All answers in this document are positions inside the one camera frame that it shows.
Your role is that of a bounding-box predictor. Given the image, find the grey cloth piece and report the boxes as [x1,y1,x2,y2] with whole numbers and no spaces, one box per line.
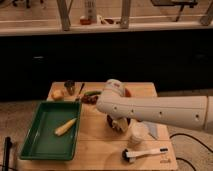
[145,122,158,139]

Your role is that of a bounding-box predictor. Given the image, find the orange bowl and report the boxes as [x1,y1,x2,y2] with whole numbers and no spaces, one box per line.
[125,88,132,97]

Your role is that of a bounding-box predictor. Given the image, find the black bowl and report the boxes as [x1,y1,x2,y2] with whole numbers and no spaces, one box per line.
[107,116,131,132]

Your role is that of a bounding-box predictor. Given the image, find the bunch of dark grapes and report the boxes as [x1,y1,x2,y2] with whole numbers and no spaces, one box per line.
[81,95,98,105]

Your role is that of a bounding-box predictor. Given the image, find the beige block in bowl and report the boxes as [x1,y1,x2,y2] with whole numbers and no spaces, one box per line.
[112,118,128,132]

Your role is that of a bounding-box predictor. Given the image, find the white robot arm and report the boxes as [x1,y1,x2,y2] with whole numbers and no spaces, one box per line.
[96,79,213,134]

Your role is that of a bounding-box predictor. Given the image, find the red object on shelf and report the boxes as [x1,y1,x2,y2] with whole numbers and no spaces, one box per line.
[79,16,92,25]

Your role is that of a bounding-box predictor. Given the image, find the metal cup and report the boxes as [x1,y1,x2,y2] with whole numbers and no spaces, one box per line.
[64,80,75,95]

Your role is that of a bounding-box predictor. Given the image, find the white bottle on shelf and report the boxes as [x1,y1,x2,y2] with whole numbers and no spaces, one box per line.
[85,0,97,23]

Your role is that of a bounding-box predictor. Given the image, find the green plastic tray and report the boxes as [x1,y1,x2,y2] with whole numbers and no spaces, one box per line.
[20,101,81,161]

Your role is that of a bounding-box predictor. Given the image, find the black handled utensil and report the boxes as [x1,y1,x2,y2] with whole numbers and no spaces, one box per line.
[75,82,85,101]

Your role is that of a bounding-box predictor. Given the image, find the green chili pepper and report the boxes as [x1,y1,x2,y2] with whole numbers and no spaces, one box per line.
[84,91,101,96]

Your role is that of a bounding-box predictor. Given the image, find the black cable on floor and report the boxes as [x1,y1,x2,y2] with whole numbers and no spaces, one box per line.
[169,132,213,171]

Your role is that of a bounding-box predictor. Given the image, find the white handled black brush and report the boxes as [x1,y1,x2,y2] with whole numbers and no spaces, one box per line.
[122,148,168,163]

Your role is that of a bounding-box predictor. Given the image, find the black stand at left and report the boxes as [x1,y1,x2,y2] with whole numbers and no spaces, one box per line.
[2,137,12,171]

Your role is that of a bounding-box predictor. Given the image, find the yellow round fruit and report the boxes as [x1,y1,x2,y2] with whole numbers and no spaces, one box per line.
[51,89,64,101]

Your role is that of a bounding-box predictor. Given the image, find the clear plastic cup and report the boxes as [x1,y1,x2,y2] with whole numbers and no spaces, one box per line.
[130,122,147,144]

